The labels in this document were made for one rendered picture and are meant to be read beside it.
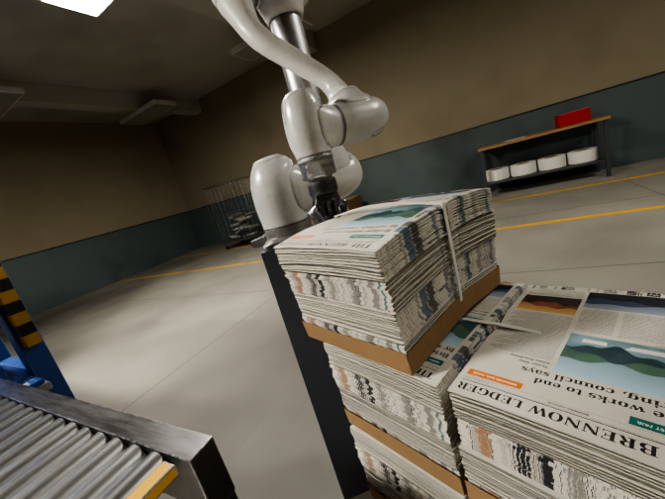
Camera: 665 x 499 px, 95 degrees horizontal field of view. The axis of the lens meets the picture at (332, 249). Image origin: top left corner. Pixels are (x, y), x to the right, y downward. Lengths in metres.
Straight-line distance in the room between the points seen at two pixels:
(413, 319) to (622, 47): 6.98
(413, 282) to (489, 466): 0.29
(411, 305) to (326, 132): 0.45
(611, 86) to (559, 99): 0.68
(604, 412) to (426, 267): 0.27
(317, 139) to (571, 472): 0.70
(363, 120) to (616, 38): 6.65
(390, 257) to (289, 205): 0.56
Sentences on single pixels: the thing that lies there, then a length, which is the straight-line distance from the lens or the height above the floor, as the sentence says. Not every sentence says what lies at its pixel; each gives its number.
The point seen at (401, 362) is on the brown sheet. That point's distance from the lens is 0.54.
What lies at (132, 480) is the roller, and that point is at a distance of 0.69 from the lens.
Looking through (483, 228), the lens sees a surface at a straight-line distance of 0.72.
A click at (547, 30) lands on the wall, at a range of 7.23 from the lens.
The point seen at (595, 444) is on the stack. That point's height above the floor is 0.83.
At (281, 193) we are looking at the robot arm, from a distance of 0.96.
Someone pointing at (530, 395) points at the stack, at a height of 0.83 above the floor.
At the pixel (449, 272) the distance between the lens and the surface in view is 0.61.
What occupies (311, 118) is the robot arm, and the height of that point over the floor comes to 1.30.
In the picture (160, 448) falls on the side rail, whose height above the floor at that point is 0.80.
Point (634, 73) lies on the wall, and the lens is 7.33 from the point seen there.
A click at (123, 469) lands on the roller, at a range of 0.74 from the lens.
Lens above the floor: 1.17
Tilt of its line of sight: 13 degrees down
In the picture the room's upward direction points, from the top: 16 degrees counter-clockwise
